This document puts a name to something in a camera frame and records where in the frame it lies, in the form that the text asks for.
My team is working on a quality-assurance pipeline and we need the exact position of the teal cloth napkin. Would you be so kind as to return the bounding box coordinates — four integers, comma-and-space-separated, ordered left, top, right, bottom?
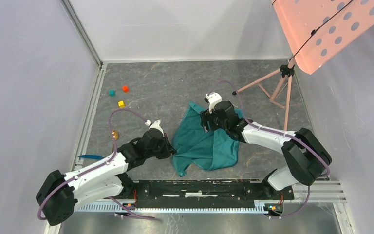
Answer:
172, 102, 240, 177

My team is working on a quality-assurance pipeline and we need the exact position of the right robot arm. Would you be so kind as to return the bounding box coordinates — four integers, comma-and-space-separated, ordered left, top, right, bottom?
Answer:
200, 101, 332, 199

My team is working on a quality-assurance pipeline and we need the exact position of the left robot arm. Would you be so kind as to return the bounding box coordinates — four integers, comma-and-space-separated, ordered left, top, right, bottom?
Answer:
36, 128, 176, 226

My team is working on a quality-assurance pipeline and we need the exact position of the gold spoon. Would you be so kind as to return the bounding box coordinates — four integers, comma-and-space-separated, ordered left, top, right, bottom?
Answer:
112, 130, 119, 153

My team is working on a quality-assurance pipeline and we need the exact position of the yellow cube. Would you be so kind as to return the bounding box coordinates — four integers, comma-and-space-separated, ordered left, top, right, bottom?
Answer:
118, 101, 125, 108

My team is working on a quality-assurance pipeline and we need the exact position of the blue knife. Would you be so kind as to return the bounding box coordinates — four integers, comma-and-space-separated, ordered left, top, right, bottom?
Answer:
79, 155, 104, 160

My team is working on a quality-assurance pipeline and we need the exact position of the orange cube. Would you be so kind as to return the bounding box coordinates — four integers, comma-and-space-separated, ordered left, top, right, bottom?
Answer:
122, 86, 129, 93

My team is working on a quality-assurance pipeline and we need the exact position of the pink tripod stand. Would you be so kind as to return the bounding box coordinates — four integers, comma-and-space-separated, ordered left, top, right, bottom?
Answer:
232, 56, 296, 130

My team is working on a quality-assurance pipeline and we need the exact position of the pink perforated panel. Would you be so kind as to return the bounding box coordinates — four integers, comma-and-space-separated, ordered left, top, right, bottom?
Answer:
272, 0, 374, 75

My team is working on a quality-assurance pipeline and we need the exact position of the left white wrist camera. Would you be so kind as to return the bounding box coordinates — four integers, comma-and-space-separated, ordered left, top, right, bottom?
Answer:
145, 120, 164, 136

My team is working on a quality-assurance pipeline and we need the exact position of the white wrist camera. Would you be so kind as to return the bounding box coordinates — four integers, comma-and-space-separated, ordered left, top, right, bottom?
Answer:
205, 92, 223, 113
145, 120, 164, 136

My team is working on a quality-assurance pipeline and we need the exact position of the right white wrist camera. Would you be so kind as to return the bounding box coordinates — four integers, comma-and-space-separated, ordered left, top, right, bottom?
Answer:
205, 92, 223, 113

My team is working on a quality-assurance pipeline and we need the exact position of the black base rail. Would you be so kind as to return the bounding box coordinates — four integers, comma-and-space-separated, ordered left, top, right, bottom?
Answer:
114, 179, 295, 209

